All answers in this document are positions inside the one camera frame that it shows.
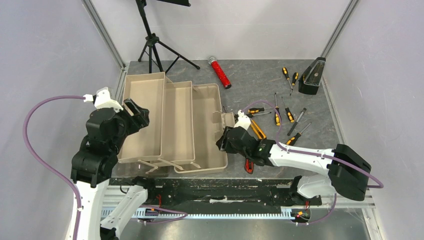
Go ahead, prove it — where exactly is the red black utility knife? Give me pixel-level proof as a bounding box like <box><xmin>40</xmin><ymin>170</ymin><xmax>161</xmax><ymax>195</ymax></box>
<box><xmin>244</xmin><ymin>158</ymin><xmax>255</xmax><ymax>175</ymax></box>

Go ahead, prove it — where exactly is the translucent brown plastic toolbox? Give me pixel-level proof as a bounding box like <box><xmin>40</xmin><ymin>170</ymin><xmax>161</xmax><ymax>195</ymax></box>
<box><xmin>112</xmin><ymin>72</ymin><xmax>235</xmax><ymax>178</ymax></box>

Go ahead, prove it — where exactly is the orange black utility knife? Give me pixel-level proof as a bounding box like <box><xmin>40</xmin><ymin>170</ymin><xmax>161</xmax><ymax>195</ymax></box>
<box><xmin>250</xmin><ymin>118</ymin><xmax>267</xmax><ymax>140</ymax></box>

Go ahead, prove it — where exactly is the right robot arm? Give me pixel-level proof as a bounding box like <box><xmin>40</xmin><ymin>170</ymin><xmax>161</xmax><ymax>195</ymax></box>
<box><xmin>216</xmin><ymin>127</ymin><xmax>372</xmax><ymax>204</ymax></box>

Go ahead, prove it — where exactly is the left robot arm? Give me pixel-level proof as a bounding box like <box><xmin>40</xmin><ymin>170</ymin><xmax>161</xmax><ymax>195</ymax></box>
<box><xmin>68</xmin><ymin>98</ymin><xmax>150</xmax><ymax>240</ymax></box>

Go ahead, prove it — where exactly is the black clear-lid tool case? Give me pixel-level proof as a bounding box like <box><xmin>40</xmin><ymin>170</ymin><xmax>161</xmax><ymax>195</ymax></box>
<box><xmin>298</xmin><ymin>57</ymin><xmax>326</xmax><ymax>95</ymax></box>

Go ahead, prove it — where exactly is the yellow black screwdriver large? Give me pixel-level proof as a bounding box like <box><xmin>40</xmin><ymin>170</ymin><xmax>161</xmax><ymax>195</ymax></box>
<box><xmin>247</xmin><ymin>107</ymin><xmax>272</xmax><ymax>114</ymax></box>

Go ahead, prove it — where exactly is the yellow black screwdriver small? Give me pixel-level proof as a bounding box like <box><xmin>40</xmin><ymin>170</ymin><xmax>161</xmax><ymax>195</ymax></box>
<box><xmin>274</xmin><ymin>92</ymin><xmax>281</xmax><ymax>127</ymax></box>

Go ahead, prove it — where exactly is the yellow black screwdriver lower right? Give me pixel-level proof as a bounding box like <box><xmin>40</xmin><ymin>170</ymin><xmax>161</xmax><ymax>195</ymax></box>
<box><xmin>286</xmin><ymin>122</ymin><xmax>312</xmax><ymax>146</ymax></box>

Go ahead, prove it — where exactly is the red glitter flashlight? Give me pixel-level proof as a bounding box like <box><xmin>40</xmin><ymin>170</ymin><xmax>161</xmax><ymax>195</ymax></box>
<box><xmin>208</xmin><ymin>56</ymin><xmax>232</xmax><ymax>89</ymax></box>

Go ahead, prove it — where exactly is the yellow black screwdriver far left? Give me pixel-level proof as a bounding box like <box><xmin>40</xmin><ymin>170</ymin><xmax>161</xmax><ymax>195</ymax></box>
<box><xmin>282</xmin><ymin>66</ymin><xmax>293</xmax><ymax>89</ymax></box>

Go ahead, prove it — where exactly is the yellow black screwdriver far right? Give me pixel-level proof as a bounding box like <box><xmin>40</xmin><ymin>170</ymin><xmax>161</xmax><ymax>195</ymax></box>
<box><xmin>289</xmin><ymin>72</ymin><xmax>299</xmax><ymax>96</ymax></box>

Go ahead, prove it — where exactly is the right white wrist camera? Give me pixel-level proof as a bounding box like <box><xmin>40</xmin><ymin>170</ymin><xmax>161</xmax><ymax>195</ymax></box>
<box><xmin>234</xmin><ymin>110</ymin><xmax>251</xmax><ymax>131</ymax></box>

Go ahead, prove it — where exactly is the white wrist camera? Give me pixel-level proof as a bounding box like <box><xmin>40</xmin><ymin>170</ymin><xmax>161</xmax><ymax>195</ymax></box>
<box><xmin>83</xmin><ymin>86</ymin><xmax>124</xmax><ymax>113</ymax></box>
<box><xmin>234</xmin><ymin>110</ymin><xmax>251</xmax><ymax>131</ymax></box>

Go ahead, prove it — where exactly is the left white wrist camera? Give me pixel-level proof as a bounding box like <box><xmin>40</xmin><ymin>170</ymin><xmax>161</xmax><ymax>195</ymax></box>
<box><xmin>83</xmin><ymin>86</ymin><xmax>124</xmax><ymax>113</ymax></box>

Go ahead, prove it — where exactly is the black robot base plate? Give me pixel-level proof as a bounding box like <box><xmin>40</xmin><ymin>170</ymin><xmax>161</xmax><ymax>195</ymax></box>
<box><xmin>121</xmin><ymin>176</ymin><xmax>325</xmax><ymax>214</ymax></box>

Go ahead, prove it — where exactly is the black camera tripod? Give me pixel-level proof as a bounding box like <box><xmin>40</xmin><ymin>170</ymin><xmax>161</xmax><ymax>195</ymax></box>
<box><xmin>135</xmin><ymin>0</ymin><xmax>200</xmax><ymax>74</ymax></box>

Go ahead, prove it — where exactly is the aluminium frame rail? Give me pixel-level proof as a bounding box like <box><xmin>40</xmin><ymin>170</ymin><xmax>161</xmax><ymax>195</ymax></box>
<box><xmin>66</xmin><ymin>185</ymin><xmax>387</xmax><ymax>240</ymax></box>

